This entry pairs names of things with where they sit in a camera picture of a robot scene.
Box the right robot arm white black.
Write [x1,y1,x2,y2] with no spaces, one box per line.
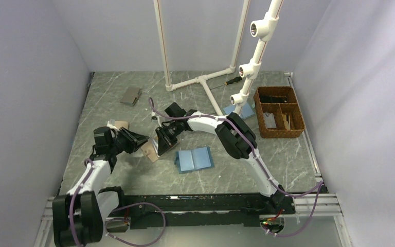
[155,111,285,214]

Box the brown wicker basket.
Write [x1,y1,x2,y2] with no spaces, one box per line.
[254,86,305,138]

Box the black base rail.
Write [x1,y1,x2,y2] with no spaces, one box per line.
[107,192,296,230]

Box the black item in basket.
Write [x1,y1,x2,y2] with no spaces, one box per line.
[259,95,289,103]

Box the white pvc pipe post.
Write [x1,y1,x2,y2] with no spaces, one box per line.
[230,0,284,114]

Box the aluminium frame rail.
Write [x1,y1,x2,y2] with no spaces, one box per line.
[33,184,351,247]

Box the black orange screwdriver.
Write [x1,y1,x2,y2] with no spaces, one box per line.
[210,76,243,90]

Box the tan card holder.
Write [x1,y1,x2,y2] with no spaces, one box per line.
[106,119,129,130]

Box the grey card holder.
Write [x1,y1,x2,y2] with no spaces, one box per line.
[120,86,141,106]

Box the blue card holder behind post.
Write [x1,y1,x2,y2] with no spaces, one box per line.
[222,103,256,119]

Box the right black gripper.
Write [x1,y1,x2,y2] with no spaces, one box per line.
[156,120,183,156]

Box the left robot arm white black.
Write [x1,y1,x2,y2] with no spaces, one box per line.
[52,126,149,246]

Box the white pvc pipe frame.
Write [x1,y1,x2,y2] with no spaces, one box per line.
[153,0,250,115]

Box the white card in basket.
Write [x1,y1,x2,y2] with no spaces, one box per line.
[263,112,277,129]

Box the open blue card holder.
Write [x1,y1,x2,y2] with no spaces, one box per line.
[174,146,214,174]

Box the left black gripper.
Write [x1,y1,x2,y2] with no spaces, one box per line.
[110,127,149,155]

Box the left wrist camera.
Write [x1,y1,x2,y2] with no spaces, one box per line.
[93,126,113,147]

